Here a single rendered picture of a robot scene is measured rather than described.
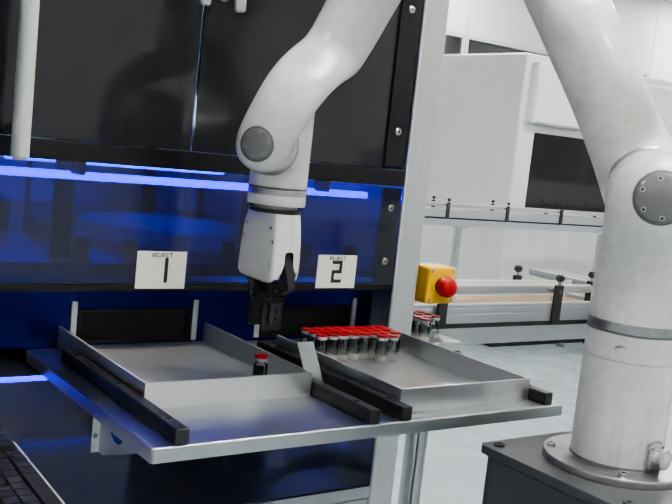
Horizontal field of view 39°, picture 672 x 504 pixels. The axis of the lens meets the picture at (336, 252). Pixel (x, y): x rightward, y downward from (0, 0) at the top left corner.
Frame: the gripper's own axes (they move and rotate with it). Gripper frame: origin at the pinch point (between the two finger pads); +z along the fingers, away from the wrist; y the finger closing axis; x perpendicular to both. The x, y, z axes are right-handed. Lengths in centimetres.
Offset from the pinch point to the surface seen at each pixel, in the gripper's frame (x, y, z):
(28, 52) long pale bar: -32.8, -12.9, -33.2
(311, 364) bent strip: 9.5, -0.3, 8.3
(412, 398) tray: 15.5, 16.9, 9.0
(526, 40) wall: 534, -481, -130
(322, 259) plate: 23.0, -19.9, -5.0
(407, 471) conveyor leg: 63, -36, 45
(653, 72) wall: 714, -481, -125
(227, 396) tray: -8.4, 6.0, 10.2
